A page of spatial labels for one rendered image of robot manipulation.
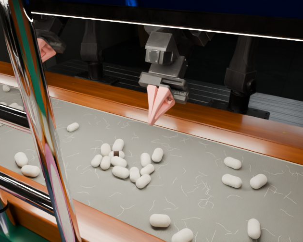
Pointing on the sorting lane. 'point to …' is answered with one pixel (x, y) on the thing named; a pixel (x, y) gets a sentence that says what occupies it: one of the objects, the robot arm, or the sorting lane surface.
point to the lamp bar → (195, 14)
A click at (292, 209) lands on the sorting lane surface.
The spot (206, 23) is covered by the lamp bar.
